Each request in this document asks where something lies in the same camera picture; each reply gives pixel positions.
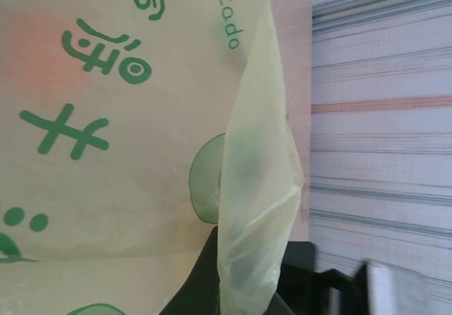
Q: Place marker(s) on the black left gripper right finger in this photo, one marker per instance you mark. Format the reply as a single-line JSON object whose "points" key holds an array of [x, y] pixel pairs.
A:
{"points": [[303, 286]]}

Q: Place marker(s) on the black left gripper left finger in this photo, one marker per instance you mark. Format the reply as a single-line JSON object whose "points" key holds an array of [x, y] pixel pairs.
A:
{"points": [[197, 286]]}

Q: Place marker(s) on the yellow-green avocado print plastic bag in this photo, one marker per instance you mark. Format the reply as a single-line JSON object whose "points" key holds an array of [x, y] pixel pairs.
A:
{"points": [[106, 152]]}

